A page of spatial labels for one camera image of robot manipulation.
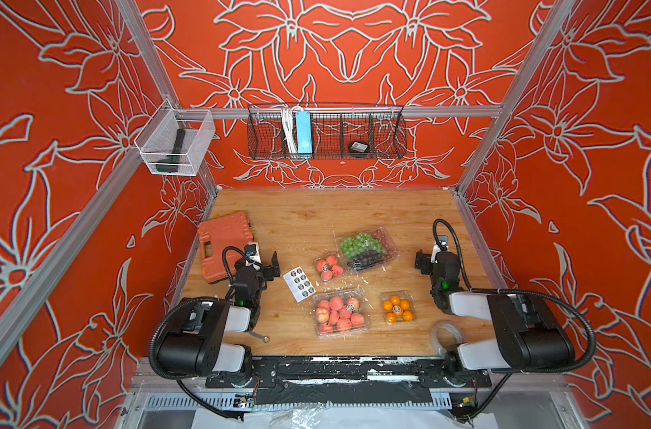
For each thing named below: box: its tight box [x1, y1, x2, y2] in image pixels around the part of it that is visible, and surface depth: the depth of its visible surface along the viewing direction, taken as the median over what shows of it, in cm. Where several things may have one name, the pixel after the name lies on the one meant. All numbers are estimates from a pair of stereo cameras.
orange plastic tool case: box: [198, 211, 254, 284], surface depth 100 cm
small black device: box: [349, 141, 370, 153], surface depth 97 cm
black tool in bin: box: [155, 128, 186, 173], surface depth 82 cm
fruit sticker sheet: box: [282, 266, 317, 303], surface depth 92 cm
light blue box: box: [295, 111, 313, 159], surface depth 92 cm
